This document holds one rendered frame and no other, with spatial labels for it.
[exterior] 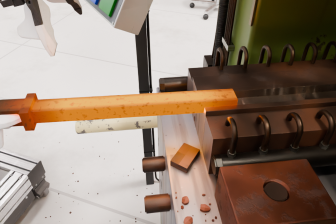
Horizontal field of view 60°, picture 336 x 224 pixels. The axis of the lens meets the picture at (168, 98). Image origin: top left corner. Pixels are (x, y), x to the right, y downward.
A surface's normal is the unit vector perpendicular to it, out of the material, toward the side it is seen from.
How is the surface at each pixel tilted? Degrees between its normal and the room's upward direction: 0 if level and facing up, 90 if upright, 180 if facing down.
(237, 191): 0
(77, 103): 1
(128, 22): 90
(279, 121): 0
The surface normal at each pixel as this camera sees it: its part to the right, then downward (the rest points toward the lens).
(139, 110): 0.11, 0.62
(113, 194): 0.00, -0.78
